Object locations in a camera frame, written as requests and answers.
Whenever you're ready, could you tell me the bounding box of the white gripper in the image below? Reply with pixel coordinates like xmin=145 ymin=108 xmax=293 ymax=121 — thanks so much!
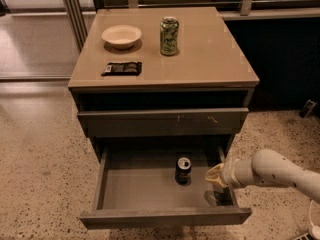
xmin=205 ymin=158 xmax=241 ymax=188

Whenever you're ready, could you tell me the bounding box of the dark pepsi can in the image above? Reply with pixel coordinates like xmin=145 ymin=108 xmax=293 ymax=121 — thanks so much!
xmin=175 ymin=157 xmax=192 ymax=185

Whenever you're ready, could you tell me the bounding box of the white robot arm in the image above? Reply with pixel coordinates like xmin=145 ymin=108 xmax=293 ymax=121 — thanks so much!
xmin=205 ymin=149 xmax=320 ymax=203

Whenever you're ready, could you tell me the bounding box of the closed grey top drawer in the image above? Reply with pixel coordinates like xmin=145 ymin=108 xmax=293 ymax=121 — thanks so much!
xmin=78 ymin=108 xmax=248 ymax=138

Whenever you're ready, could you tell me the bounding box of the open grey middle drawer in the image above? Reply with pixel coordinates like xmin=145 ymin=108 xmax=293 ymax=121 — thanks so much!
xmin=80 ymin=147 xmax=251 ymax=229

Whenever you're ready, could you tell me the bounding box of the grey drawer cabinet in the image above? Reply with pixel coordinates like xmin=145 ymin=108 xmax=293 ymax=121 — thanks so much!
xmin=69 ymin=7 xmax=259 ymax=154

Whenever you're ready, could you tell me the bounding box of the green soda can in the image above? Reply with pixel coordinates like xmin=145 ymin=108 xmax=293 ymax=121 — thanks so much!
xmin=160 ymin=16 xmax=179 ymax=56

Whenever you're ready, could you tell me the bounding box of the black snack packet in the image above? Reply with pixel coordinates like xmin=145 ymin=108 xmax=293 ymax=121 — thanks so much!
xmin=101 ymin=62 xmax=142 ymax=76

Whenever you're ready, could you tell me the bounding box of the white bowl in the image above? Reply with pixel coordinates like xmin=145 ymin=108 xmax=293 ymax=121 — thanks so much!
xmin=101 ymin=25 xmax=142 ymax=49

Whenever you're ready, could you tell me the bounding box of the white cable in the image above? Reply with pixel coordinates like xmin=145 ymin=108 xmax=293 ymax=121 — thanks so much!
xmin=307 ymin=199 xmax=320 ymax=240

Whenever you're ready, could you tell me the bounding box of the small dark floor bracket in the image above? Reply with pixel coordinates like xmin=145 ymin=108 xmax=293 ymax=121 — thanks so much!
xmin=299 ymin=99 xmax=317 ymax=118

